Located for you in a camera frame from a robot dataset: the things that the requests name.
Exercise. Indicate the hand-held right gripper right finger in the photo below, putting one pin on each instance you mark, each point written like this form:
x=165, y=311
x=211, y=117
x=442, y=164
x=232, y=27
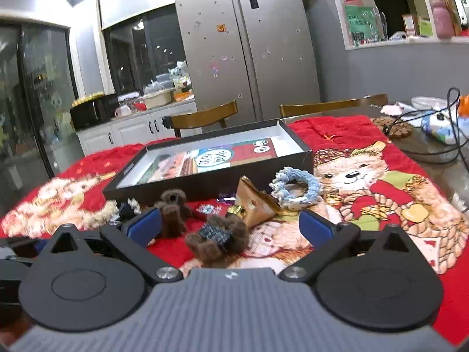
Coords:
x=314, y=227

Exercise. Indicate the dark kitchen window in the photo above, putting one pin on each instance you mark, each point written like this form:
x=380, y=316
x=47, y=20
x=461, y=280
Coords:
x=154, y=44

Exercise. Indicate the red printed bear blanket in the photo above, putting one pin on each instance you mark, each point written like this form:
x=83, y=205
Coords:
x=366, y=135

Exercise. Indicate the silver double door refrigerator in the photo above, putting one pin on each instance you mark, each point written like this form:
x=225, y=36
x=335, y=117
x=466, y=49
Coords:
x=220, y=80

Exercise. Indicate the brown triangular paper packet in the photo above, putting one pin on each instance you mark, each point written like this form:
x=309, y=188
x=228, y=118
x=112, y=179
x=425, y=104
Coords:
x=252, y=205

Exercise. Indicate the small red blue packet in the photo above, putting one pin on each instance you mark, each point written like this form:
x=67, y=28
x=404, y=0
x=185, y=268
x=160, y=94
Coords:
x=208, y=209

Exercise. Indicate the clear glass vase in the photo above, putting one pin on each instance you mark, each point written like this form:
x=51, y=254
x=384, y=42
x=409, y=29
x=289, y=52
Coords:
x=380, y=24

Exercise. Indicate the printed plastic bag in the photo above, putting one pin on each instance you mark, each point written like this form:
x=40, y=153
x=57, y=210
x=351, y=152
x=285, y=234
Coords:
x=181, y=77

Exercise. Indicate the beige plastic basin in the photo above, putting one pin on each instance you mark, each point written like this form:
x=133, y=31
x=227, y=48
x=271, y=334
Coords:
x=158, y=99

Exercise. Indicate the white plate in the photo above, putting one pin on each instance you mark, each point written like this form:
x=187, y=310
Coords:
x=427, y=102

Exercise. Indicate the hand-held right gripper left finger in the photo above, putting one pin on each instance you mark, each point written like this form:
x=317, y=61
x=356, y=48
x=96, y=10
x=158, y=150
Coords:
x=144, y=225

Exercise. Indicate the black microwave oven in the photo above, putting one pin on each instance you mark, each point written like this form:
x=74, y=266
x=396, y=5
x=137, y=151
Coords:
x=91, y=113

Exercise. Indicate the wooden bead trivet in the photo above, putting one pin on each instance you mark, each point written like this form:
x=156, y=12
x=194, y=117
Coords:
x=397, y=128

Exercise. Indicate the gold chocolates tray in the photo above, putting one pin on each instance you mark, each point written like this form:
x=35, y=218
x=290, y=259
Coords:
x=88, y=96

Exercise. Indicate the white kitchen cabinets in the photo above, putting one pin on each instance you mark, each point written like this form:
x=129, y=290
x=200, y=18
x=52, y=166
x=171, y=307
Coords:
x=132, y=132

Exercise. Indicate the black shallow box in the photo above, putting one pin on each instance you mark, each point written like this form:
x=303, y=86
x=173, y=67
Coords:
x=205, y=181

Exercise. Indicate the black scrunchie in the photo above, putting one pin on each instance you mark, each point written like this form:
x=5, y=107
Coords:
x=122, y=214

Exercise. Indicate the printed tissue packet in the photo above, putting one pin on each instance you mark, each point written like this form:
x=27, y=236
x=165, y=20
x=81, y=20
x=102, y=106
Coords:
x=439, y=132

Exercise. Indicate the white mug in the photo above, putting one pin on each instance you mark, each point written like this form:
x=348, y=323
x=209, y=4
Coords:
x=122, y=111

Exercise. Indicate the green card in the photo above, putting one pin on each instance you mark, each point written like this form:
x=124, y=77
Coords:
x=361, y=22

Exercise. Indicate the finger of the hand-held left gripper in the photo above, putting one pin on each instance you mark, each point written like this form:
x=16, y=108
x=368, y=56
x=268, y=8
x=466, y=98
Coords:
x=20, y=244

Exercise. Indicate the pink bottle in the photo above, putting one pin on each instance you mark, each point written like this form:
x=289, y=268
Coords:
x=442, y=18

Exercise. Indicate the stack of clear tubs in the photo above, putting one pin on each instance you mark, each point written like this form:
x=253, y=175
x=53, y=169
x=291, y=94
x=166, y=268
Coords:
x=159, y=82

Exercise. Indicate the brown plush scrunchie dark bow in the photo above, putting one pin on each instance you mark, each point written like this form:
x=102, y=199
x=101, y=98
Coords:
x=238, y=240

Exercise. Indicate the blue crocheted scrunchie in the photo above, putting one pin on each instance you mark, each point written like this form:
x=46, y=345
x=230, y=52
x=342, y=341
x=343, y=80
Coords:
x=311, y=187

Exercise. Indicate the pink crumpled tissue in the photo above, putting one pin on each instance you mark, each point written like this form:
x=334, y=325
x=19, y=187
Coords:
x=392, y=109

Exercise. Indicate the wooden chair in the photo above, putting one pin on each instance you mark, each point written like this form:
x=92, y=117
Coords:
x=205, y=115
x=329, y=106

